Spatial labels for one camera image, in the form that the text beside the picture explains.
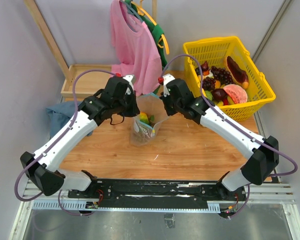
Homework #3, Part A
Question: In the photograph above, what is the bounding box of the clear zip top bag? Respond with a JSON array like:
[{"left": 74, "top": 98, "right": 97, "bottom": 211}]
[{"left": 130, "top": 93, "right": 169, "bottom": 146}]

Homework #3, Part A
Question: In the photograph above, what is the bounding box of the green yellow mango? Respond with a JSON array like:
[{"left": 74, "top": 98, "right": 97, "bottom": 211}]
[{"left": 139, "top": 112, "right": 150, "bottom": 125}]

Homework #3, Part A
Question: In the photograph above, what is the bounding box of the green longan bunch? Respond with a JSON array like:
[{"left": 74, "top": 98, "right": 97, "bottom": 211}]
[{"left": 132, "top": 129, "right": 154, "bottom": 145}]

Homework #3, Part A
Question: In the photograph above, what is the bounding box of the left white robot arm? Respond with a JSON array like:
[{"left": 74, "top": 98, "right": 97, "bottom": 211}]
[{"left": 20, "top": 75, "right": 140, "bottom": 198}]

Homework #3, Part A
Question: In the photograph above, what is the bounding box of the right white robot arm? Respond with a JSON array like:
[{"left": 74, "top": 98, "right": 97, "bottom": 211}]
[{"left": 158, "top": 74, "right": 279, "bottom": 200}]

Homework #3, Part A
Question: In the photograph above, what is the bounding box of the wooden tray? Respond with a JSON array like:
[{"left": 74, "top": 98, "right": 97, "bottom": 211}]
[{"left": 60, "top": 64, "right": 112, "bottom": 99}]

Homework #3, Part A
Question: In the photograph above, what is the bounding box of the dark red fig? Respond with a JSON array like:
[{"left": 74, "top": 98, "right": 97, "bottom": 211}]
[{"left": 200, "top": 61, "right": 209, "bottom": 72}]

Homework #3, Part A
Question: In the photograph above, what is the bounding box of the pink t-shirt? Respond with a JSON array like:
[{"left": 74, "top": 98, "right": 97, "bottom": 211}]
[{"left": 110, "top": 0, "right": 163, "bottom": 96}]

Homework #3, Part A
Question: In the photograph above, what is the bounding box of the dark purple grape bunch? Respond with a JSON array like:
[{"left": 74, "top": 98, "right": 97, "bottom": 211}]
[{"left": 211, "top": 65, "right": 234, "bottom": 86}]

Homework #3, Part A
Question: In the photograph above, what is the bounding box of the yellow plastic basket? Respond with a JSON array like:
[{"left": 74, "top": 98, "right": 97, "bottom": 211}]
[{"left": 183, "top": 36, "right": 276, "bottom": 122}]

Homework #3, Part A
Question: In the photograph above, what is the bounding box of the watermelon slice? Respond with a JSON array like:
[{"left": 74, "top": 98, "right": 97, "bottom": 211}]
[{"left": 223, "top": 84, "right": 248, "bottom": 104}]

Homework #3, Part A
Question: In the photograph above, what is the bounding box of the yellow clothes hanger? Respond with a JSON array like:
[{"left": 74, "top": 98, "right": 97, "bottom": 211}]
[{"left": 131, "top": 0, "right": 170, "bottom": 55}]

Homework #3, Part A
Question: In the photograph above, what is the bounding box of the blue cloth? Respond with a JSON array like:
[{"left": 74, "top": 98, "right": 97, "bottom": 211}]
[{"left": 46, "top": 101, "right": 75, "bottom": 139}]

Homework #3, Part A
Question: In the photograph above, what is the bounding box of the brown sweet potato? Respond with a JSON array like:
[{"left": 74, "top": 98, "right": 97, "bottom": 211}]
[{"left": 224, "top": 56, "right": 249, "bottom": 90}]

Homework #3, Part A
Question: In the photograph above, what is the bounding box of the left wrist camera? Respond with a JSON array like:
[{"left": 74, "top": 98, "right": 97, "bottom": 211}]
[{"left": 115, "top": 73, "right": 136, "bottom": 88}]

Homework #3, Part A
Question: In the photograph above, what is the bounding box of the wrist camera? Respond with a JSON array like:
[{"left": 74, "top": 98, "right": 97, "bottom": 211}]
[
  {"left": 115, "top": 73, "right": 136, "bottom": 88},
  {"left": 158, "top": 73, "right": 175, "bottom": 97}
]

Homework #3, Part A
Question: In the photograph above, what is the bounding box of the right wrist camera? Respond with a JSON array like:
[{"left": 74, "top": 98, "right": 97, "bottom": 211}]
[{"left": 158, "top": 73, "right": 175, "bottom": 97}]

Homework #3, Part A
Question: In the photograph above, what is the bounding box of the wooden rack frame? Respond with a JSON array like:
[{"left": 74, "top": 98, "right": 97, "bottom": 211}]
[{"left": 23, "top": 0, "right": 158, "bottom": 85}]

